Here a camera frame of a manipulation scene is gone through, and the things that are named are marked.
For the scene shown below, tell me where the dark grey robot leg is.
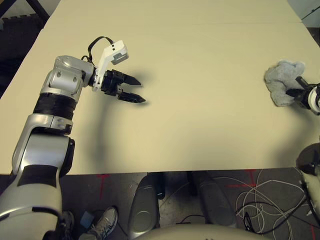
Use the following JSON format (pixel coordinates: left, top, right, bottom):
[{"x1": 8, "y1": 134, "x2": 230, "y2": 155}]
[
  {"x1": 128, "y1": 172, "x2": 161, "y2": 236},
  {"x1": 191, "y1": 171, "x2": 237, "y2": 229}
]

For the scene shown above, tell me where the black left wrist camera cable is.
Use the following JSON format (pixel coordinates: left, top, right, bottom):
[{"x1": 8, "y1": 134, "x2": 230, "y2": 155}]
[{"x1": 81, "y1": 36, "x2": 115, "y2": 63}]

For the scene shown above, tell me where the dark grey robot right leg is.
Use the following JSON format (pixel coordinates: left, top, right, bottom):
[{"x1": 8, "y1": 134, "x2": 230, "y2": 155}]
[{"x1": 191, "y1": 171, "x2": 237, "y2": 229}]

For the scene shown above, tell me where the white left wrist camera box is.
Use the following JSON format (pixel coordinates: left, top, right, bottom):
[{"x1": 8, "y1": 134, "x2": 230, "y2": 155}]
[{"x1": 91, "y1": 39, "x2": 131, "y2": 92}]

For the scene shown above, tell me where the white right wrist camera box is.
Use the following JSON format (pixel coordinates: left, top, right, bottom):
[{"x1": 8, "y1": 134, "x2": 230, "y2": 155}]
[{"x1": 307, "y1": 84, "x2": 320, "y2": 113}]

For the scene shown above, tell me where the white floor cable tangle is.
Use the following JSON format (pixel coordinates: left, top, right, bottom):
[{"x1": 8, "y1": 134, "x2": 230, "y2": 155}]
[{"x1": 159, "y1": 169, "x2": 311, "y2": 236}]

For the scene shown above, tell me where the blue square block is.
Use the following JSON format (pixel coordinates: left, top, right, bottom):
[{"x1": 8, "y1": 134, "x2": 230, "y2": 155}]
[{"x1": 79, "y1": 211, "x2": 95, "y2": 229}]

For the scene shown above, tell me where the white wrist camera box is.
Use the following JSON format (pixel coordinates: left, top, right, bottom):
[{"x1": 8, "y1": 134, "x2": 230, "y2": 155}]
[
  {"x1": 91, "y1": 39, "x2": 131, "y2": 92},
  {"x1": 307, "y1": 84, "x2": 320, "y2": 113}
]

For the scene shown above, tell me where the black handheld controller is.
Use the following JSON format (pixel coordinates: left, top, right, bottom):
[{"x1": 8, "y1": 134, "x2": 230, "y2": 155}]
[{"x1": 155, "y1": 172, "x2": 166, "y2": 200}]

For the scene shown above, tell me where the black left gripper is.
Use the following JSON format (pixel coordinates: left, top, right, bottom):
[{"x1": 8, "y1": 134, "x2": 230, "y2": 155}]
[{"x1": 100, "y1": 70, "x2": 147, "y2": 104}]

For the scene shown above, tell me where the dark grey robot left leg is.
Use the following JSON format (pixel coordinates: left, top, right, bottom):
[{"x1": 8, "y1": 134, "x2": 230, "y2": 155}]
[{"x1": 128, "y1": 172, "x2": 161, "y2": 236}]

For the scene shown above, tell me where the black floor cable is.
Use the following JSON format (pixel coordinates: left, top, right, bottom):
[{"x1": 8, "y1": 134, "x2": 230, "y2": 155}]
[{"x1": 174, "y1": 184, "x2": 320, "y2": 232}]

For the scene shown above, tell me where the light blue fluffy rag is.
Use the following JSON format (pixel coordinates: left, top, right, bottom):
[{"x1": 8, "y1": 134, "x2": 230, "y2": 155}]
[{"x1": 263, "y1": 59, "x2": 306, "y2": 108}]

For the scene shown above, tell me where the grey sneaker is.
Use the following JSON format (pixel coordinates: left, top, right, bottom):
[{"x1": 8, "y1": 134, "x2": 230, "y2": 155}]
[
  {"x1": 86, "y1": 206, "x2": 119, "y2": 240},
  {"x1": 59, "y1": 211, "x2": 76, "y2": 240}
]

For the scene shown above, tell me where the black metal shelf frame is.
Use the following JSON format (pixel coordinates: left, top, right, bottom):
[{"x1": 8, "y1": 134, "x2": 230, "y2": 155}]
[{"x1": 0, "y1": 0, "x2": 51, "y2": 21}]

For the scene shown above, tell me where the black foam floor mat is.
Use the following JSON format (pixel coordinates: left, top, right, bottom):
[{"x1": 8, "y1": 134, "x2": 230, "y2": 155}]
[{"x1": 0, "y1": 13, "x2": 46, "y2": 98}]

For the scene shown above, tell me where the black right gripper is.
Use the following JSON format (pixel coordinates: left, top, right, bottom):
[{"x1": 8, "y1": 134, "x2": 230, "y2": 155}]
[{"x1": 285, "y1": 76, "x2": 314, "y2": 110}]

